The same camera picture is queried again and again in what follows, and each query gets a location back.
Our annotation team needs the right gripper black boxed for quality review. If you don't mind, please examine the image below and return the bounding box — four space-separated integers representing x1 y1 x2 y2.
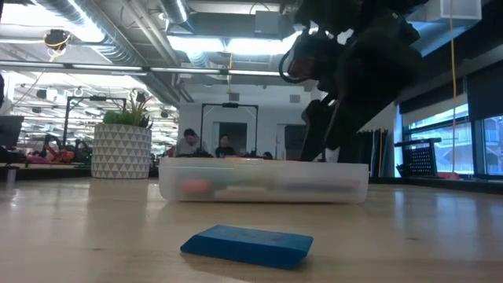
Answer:
299 15 424 164

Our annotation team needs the crayon box green yellow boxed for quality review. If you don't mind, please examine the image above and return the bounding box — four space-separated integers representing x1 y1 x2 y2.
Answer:
212 175 285 201

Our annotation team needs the black pen pink end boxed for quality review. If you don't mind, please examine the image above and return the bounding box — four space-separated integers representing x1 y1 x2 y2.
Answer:
182 178 361 198

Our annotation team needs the clear plastic pencil box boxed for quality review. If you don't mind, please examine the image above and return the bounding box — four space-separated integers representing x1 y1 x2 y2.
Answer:
158 156 370 205

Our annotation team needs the dark hanging curtain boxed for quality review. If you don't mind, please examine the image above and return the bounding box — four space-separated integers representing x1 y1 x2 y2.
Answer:
356 125 395 178

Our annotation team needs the black perforated crate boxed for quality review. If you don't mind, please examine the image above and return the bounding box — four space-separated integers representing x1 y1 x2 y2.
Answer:
394 137 442 178

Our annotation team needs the person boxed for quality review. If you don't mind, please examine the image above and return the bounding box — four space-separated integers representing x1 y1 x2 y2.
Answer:
215 134 237 159
174 127 210 159

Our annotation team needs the blue eraser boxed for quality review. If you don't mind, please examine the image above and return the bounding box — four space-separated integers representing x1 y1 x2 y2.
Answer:
179 224 315 271

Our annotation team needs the white ceiling box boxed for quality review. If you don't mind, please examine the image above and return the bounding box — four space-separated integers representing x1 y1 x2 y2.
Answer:
439 0 483 21

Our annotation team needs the succulent in white patterned pot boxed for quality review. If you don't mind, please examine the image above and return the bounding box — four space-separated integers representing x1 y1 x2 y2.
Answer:
90 92 154 180

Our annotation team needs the grey horizontal overhead bar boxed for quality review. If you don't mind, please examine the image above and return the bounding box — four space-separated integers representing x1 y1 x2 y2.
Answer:
0 60 285 77

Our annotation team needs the pink red background object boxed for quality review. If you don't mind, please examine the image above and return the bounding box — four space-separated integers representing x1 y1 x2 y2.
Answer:
24 134 76 166

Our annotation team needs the dark monitor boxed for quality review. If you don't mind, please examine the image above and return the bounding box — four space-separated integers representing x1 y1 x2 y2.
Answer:
0 115 26 150

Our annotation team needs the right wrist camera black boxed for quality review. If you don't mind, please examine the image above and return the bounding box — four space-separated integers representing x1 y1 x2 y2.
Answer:
279 33 328 86

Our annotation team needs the black background rig frame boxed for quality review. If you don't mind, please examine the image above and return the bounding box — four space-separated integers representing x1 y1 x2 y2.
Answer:
64 94 127 137
200 102 260 159

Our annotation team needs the yellow hanging cord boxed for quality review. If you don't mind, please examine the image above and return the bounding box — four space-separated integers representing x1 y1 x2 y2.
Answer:
448 0 458 175

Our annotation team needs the ceiling cable reel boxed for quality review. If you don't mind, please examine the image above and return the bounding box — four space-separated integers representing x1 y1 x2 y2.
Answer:
42 28 73 54

